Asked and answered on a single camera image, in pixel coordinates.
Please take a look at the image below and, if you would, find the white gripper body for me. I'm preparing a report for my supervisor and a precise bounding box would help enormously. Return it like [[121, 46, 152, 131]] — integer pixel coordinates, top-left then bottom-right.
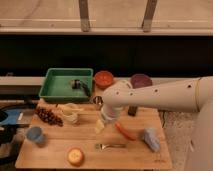
[[100, 104, 123, 124]]

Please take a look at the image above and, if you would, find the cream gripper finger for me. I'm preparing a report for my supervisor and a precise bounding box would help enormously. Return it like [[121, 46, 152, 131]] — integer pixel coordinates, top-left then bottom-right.
[[95, 119, 105, 134]]

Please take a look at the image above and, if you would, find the silver metal fork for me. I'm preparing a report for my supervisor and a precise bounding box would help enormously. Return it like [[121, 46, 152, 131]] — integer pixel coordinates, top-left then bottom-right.
[[95, 144, 126, 150]]

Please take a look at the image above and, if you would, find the orange bowl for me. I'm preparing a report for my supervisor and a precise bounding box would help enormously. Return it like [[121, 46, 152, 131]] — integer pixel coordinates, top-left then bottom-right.
[[94, 71, 114, 89]]

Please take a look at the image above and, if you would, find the purple bowl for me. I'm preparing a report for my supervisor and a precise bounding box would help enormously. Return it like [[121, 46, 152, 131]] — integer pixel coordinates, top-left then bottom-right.
[[131, 74, 152, 89]]

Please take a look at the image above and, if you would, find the orange carrot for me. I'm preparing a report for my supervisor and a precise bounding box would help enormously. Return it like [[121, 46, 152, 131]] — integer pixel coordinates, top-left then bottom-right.
[[115, 122, 136, 141]]

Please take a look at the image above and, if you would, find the small metal cup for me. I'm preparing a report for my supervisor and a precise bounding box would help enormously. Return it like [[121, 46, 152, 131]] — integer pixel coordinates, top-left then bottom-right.
[[93, 96, 103, 110]]

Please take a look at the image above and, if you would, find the black rectangular block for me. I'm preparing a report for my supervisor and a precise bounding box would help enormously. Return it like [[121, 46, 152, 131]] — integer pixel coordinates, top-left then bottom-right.
[[128, 106, 138, 117]]

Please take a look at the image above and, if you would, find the yellow orange round fruit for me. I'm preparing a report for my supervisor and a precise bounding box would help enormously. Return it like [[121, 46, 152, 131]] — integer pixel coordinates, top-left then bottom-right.
[[67, 148, 84, 166]]

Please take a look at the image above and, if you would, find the black brush in tray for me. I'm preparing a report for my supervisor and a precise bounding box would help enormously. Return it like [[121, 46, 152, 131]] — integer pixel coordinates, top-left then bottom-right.
[[71, 79, 91, 97]]

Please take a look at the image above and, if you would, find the dark red grape bunch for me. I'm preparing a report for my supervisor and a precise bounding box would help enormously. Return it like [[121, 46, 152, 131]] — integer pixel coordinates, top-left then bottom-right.
[[35, 107, 63, 126]]

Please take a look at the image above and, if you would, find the green plastic tray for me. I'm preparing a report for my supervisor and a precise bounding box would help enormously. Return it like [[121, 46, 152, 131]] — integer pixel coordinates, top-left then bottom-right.
[[39, 68, 93, 103]]

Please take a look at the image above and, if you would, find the blue plastic cup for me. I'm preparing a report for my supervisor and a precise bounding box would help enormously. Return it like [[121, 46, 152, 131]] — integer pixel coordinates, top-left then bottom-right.
[[26, 126, 45, 144]]

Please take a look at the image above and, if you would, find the blue black device at left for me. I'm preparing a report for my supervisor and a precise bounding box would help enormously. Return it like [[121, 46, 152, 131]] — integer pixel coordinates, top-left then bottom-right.
[[0, 104, 35, 146]]

